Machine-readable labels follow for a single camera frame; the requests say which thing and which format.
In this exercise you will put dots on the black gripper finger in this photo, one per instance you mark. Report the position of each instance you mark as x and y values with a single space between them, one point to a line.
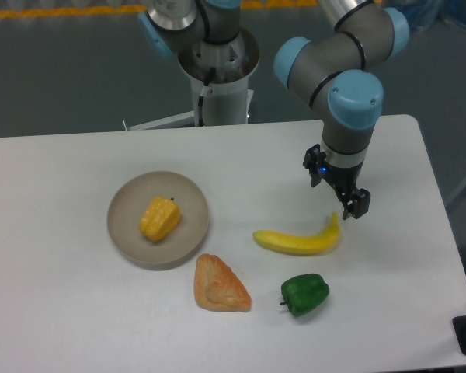
355 203
314 163

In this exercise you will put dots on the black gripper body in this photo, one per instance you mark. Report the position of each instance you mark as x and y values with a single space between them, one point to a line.
339 170

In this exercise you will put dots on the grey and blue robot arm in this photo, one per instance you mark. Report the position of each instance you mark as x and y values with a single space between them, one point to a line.
332 77

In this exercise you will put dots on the green bell pepper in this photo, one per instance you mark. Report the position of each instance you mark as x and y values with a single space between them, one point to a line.
304 293

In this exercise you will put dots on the yellow bell pepper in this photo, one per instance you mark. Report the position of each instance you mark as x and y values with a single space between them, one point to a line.
161 217

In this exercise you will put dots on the beige round plate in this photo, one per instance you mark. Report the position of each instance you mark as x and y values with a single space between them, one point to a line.
132 200

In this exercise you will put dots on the yellow banana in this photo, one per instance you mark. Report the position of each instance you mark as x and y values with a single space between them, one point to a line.
300 245

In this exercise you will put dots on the triangular pastry bread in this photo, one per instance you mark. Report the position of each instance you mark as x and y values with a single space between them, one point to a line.
217 288

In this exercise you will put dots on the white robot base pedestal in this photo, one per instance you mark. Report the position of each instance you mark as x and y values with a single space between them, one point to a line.
219 84

